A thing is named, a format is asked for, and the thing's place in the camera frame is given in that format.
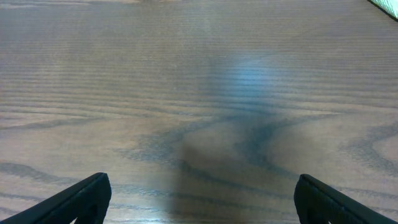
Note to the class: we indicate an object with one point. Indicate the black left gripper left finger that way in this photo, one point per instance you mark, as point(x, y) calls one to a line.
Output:
point(86, 202)

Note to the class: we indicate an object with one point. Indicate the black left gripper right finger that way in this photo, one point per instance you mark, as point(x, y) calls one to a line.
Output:
point(318, 203)

